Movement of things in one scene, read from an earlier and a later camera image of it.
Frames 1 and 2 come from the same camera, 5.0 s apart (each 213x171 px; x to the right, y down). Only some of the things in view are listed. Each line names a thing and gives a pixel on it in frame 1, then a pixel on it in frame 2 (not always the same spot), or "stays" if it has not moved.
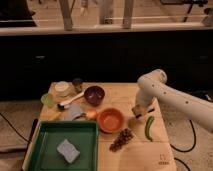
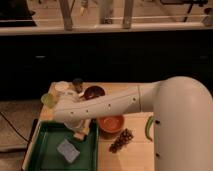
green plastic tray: (64, 145) stays
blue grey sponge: (69, 151) stays
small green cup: (48, 99) stays
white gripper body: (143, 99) to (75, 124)
